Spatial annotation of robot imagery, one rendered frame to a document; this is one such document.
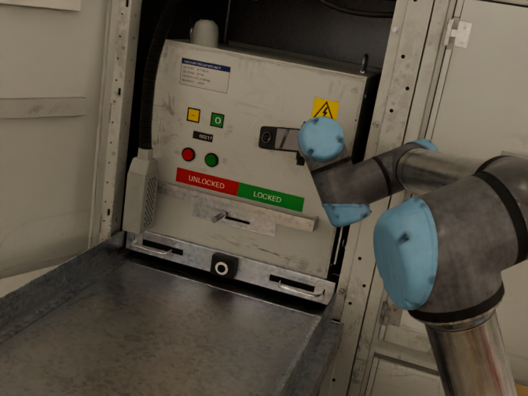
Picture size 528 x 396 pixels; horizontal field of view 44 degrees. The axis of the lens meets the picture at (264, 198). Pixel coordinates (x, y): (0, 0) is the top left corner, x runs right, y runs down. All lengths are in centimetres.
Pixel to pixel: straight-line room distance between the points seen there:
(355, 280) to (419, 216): 74
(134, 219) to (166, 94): 30
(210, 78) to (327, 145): 49
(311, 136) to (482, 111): 39
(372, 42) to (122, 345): 129
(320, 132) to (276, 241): 49
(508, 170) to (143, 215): 94
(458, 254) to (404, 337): 76
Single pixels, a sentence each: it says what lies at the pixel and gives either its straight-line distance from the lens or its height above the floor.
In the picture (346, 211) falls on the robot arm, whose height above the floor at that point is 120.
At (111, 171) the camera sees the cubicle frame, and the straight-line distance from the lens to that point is 161.
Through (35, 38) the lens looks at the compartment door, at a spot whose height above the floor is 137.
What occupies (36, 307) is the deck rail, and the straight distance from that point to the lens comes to 142.
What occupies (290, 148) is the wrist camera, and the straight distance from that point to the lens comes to 127.
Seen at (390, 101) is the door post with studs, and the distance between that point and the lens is 136.
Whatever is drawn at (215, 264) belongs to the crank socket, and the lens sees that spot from 156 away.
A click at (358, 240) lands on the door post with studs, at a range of 143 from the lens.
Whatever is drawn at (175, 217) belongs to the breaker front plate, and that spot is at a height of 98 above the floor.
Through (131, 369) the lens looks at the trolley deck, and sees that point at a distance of 123.
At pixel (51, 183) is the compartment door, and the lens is 157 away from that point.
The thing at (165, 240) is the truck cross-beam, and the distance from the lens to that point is 162.
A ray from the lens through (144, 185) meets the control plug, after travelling 149.
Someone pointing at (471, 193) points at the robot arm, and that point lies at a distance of 76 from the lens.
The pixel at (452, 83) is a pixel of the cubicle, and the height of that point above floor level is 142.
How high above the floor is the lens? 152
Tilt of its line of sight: 17 degrees down
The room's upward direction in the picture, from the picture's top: 9 degrees clockwise
